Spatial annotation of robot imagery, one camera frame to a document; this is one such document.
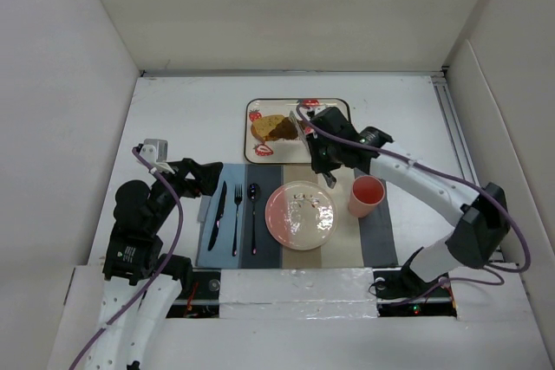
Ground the strawberry print tray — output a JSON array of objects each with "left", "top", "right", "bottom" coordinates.
[{"left": 242, "top": 97, "right": 352, "bottom": 166}]

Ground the black fork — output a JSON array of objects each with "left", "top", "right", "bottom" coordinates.
[{"left": 232, "top": 185, "right": 243, "bottom": 256}]

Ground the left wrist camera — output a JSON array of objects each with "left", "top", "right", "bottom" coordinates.
[{"left": 139, "top": 139, "right": 168, "bottom": 166}]

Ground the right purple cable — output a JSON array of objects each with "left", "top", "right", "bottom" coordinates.
[{"left": 295, "top": 101, "right": 532, "bottom": 307}]

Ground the black knife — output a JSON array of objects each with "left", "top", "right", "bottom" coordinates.
[{"left": 207, "top": 181, "right": 227, "bottom": 251}]

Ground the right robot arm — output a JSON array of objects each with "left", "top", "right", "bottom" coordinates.
[{"left": 294, "top": 104, "right": 510, "bottom": 304}]

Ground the yellow cake slice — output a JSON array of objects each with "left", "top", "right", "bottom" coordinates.
[{"left": 251, "top": 114, "right": 285, "bottom": 142}]

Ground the striped placemat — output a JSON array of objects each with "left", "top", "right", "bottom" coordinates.
[{"left": 196, "top": 164, "right": 398, "bottom": 269}]

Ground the pink cup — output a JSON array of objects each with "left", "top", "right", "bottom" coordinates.
[{"left": 348, "top": 175, "right": 386, "bottom": 218}]

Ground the pink and white plate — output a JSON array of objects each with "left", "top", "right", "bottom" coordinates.
[{"left": 264, "top": 181, "right": 338, "bottom": 251}]

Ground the brown chocolate croissant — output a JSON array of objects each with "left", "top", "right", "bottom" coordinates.
[{"left": 266, "top": 118, "right": 298, "bottom": 141}]

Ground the purple cable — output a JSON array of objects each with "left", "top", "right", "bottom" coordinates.
[
  {"left": 295, "top": 101, "right": 532, "bottom": 307},
  {"left": 68, "top": 146, "right": 184, "bottom": 370}
]

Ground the black spoon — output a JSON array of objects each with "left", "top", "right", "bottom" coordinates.
[{"left": 247, "top": 183, "right": 260, "bottom": 256}]

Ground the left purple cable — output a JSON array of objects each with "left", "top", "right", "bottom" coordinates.
[{"left": 68, "top": 146, "right": 184, "bottom": 370}]

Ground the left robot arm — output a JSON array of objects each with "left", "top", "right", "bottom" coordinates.
[{"left": 71, "top": 157, "right": 223, "bottom": 369}]

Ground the white front board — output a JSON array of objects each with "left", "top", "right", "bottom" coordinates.
[{"left": 219, "top": 268, "right": 378, "bottom": 321}]

